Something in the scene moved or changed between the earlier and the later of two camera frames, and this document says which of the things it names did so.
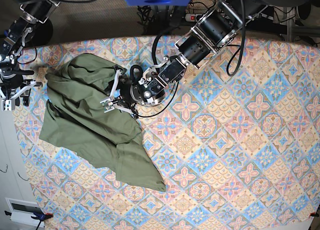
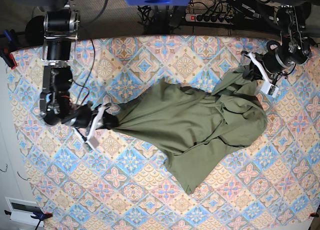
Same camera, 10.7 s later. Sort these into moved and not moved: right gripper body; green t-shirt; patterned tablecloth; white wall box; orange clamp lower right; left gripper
Moved: left gripper; right gripper body; green t-shirt
Not moved: orange clamp lower right; patterned tablecloth; white wall box
